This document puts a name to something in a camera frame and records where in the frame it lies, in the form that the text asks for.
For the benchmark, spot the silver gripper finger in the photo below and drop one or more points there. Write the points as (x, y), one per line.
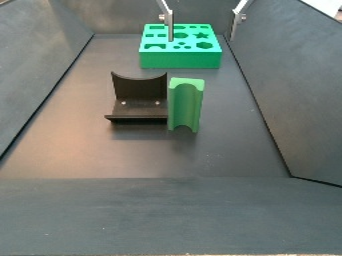
(165, 16)
(239, 16)

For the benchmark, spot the green arch block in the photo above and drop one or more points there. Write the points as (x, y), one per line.
(184, 102)

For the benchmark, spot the green shape sorter board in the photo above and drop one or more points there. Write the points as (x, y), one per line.
(193, 49)

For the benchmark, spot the black curved holder stand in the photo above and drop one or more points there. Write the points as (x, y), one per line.
(140, 98)

